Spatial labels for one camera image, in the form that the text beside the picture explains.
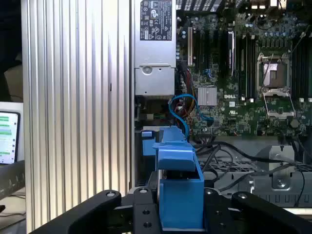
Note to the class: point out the silver power supply unit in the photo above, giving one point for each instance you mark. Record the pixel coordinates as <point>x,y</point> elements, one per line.
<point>153,78</point>

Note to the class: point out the metal socket cover frame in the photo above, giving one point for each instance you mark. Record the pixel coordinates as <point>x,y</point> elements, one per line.
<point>276,93</point>

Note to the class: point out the white expansion slot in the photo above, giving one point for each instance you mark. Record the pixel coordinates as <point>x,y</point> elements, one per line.
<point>190,46</point>

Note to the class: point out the silver chipset heatsink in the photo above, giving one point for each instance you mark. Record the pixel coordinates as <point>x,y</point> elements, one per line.
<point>207,96</point>

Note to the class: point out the green motherboard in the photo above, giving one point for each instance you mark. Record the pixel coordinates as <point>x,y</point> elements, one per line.
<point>226,114</point>

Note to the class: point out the metal disk bay cage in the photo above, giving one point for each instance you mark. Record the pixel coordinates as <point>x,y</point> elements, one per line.
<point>280,192</point>

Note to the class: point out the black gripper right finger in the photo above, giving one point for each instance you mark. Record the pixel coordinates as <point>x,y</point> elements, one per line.
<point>256,214</point>

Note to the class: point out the black and grey PC case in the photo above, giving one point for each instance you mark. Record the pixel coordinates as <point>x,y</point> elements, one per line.
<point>195,5</point>

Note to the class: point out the blue plastic bay clip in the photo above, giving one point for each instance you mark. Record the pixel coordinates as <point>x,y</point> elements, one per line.
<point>148,146</point>

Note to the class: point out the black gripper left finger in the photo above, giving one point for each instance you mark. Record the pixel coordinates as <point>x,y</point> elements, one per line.
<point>97,209</point>

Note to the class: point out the CPU socket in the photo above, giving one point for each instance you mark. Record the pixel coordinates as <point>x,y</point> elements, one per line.
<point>276,75</point>

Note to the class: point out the black keyboard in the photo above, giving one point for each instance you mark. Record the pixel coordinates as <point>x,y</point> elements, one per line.
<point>12,180</point>

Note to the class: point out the tablet with lit screen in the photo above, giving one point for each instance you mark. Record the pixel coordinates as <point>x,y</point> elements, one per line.
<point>8,136</point>

